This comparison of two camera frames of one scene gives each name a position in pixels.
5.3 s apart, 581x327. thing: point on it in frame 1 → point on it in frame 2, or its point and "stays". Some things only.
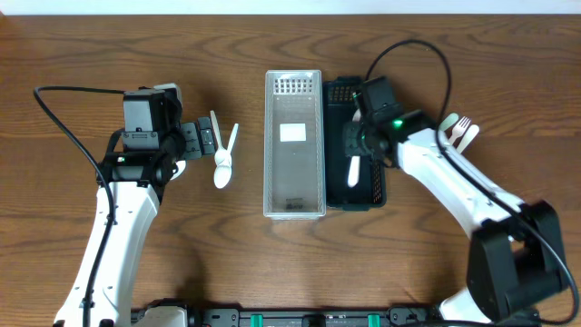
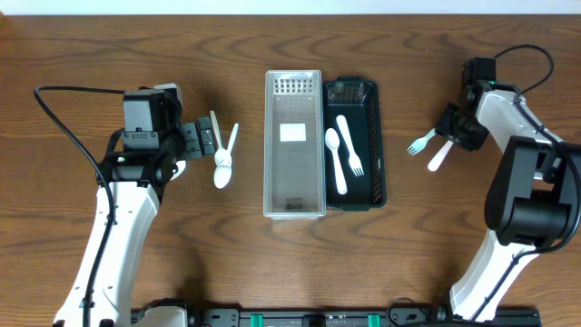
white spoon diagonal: [182, 165] stays
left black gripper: [195, 138] stays
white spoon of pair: [222, 173] stays
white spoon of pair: [222, 156] stays
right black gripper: [352, 138] → [450, 128]
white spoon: [355, 162] → [332, 141]
